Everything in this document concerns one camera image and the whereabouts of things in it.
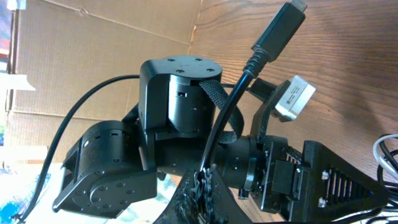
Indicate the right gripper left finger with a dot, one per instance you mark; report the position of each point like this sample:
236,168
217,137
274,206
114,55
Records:
184,206

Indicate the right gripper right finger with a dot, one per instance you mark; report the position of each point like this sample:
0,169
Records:
219,205

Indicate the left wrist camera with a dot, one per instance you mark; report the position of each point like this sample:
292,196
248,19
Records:
294,99

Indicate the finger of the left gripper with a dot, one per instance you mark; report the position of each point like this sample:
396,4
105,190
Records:
328,187

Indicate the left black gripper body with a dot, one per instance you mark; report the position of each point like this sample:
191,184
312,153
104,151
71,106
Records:
277,178

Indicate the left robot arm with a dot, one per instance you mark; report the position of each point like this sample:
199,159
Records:
117,163

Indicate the cardboard box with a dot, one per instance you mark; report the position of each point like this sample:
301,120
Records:
66,47

